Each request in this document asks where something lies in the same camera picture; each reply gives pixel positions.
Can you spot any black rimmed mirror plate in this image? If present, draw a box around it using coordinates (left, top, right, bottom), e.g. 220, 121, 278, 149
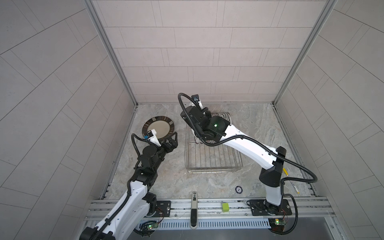
142, 116, 175, 142

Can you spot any aluminium front rail frame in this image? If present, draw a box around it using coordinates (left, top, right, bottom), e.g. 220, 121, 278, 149
79, 196, 346, 240

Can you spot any right green circuit board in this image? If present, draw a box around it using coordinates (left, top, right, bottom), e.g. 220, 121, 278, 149
268, 219, 287, 233

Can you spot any metal wire dish rack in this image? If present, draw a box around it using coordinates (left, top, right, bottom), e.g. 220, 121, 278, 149
185, 125, 243, 174

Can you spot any green cube block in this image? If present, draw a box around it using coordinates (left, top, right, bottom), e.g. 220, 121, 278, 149
222, 203, 230, 213

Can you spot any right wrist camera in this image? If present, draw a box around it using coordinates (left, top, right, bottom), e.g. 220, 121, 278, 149
191, 95, 203, 109

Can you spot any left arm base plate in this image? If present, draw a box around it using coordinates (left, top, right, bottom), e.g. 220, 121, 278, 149
146, 201, 171, 218

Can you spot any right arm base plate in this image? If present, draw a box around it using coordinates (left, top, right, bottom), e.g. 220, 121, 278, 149
247, 199, 294, 216

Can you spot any green circuit board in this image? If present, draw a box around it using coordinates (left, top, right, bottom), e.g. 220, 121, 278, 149
268, 219, 287, 233
141, 221, 158, 232

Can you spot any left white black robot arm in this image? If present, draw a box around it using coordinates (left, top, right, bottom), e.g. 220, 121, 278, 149
80, 131, 178, 240

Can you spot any yellow tipped pen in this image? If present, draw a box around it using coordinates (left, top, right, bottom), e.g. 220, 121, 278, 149
282, 167, 300, 195

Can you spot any left green circuit board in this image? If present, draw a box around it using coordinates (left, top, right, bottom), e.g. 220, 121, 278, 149
141, 221, 158, 232

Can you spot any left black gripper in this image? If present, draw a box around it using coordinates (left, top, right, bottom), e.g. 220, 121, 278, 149
151, 132, 177, 173

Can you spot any black silver handheld scanner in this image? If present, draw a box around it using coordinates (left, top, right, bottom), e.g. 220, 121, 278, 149
190, 192, 198, 230

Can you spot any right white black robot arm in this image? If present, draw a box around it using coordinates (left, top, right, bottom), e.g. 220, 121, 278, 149
181, 104, 318, 215

